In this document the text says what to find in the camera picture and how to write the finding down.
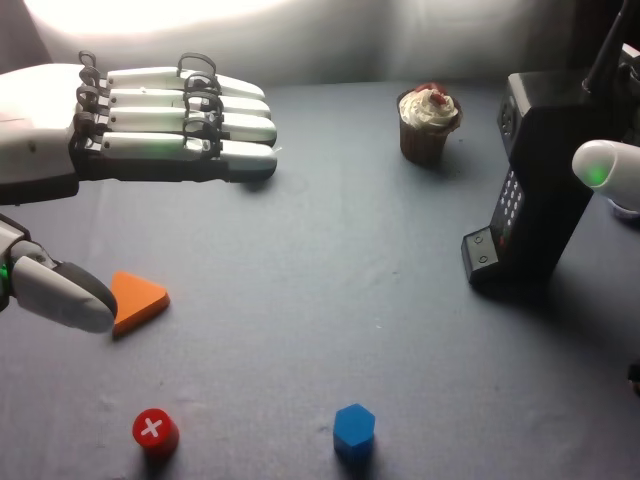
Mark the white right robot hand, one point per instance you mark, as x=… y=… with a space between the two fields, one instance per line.
x=610 y=167

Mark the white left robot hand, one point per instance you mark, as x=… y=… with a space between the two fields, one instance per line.
x=40 y=135

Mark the black brick phone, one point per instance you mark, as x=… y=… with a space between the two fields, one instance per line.
x=545 y=165

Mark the toy cupcake with white frosting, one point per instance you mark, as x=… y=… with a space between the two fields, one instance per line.
x=427 y=130

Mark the orange triangle block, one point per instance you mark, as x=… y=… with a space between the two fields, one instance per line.
x=137 y=300

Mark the white curtain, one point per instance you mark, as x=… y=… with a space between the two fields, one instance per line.
x=350 y=40

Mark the red cylinder block white cross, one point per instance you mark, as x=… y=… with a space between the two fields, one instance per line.
x=152 y=430

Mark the grey table cloth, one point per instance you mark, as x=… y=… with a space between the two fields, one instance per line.
x=320 y=300

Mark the blue hexagon block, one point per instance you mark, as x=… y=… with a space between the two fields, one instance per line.
x=354 y=427

